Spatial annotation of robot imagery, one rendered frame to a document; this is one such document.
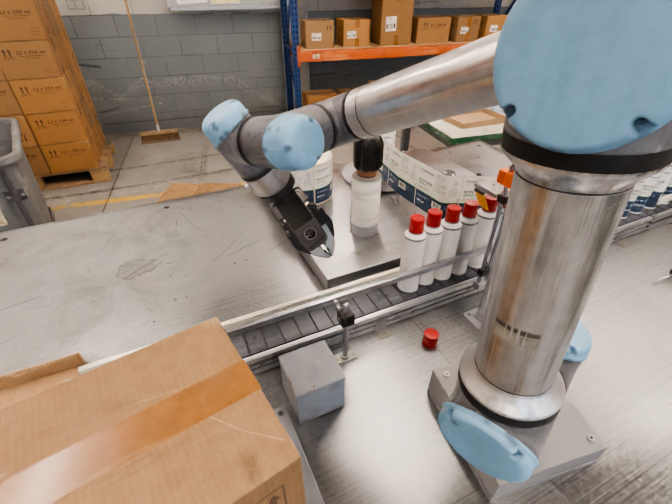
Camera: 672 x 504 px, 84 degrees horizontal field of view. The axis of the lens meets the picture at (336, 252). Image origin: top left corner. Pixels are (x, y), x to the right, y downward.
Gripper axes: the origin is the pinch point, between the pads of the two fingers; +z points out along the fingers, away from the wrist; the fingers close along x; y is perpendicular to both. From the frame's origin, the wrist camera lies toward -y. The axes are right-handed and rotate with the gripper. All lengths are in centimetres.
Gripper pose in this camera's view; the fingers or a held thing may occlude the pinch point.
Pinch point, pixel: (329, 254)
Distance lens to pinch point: 79.4
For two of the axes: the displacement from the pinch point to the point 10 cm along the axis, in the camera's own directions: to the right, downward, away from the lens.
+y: -4.3, -5.4, 7.3
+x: -7.9, 6.1, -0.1
